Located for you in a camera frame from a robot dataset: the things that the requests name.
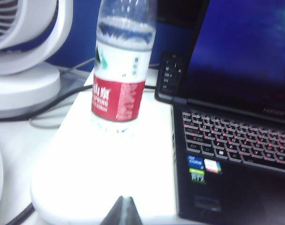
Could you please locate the black external keyboard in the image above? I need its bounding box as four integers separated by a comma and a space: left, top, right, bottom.
154, 51, 192, 104

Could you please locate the water bottle with red label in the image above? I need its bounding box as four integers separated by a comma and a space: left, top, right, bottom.
90, 0, 158, 139

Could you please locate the white cable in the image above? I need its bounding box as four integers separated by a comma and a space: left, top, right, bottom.
59, 57, 96, 74

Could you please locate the black ASUS monitor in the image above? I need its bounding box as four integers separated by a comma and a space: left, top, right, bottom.
156, 0, 210, 30

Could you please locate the black laptop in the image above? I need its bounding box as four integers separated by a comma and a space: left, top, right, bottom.
171, 0, 285, 225

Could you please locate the long black desk cable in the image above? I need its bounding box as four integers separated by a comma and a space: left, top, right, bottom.
0, 84, 157, 123

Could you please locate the white desk riser board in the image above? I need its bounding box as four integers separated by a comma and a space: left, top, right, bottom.
30, 67, 181, 225

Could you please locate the black cable at desk edge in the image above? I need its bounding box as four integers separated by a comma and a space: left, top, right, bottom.
3, 201, 40, 225

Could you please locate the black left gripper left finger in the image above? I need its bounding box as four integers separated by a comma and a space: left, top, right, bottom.
102, 195, 125, 225

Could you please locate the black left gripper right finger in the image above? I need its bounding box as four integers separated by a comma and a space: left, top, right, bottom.
124, 195, 143, 225

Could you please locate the white desk fan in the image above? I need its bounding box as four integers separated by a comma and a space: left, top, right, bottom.
0, 0, 74, 113

